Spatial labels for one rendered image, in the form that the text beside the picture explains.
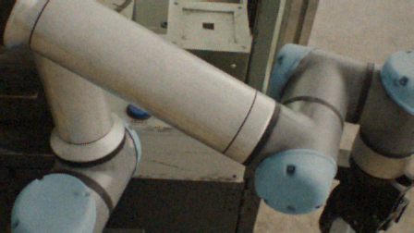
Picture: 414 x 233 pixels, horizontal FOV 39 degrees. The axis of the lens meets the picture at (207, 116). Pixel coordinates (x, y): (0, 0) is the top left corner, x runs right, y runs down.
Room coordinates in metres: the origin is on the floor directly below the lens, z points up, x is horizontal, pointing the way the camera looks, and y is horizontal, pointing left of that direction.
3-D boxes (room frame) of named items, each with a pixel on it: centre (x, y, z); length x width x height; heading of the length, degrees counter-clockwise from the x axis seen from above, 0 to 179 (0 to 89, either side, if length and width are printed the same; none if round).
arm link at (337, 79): (0.52, -0.12, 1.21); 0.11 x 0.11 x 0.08; 78
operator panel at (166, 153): (0.78, 0.06, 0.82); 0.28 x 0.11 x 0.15; 96
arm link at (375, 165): (0.52, -0.23, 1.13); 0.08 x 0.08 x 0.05
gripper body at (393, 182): (0.51, -0.23, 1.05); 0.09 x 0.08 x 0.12; 45
